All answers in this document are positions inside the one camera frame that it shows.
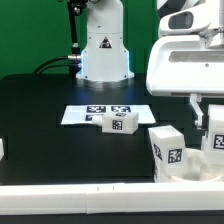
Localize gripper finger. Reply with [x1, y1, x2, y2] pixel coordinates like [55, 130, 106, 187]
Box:
[189, 93, 203, 128]

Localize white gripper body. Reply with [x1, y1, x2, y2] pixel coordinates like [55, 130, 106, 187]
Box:
[146, 9, 224, 97]

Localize white round stool seat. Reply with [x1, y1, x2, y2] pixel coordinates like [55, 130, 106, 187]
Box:
[152, 146, 224, 184]

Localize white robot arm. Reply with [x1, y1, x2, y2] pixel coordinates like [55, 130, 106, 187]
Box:
[77, 0, 224, 129]

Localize white front fence bar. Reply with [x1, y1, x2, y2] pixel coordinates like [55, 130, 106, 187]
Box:
[0, 182, 224, 215]

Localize white marker sheet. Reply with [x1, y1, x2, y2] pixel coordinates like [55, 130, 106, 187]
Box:
[61, 105, 156, 125]

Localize white left fence piece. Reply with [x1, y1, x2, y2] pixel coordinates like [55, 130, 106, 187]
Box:
[0, 139, 4, 161]

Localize black cables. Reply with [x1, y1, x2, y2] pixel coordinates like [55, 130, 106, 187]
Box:
[32, 56, 83, 76]

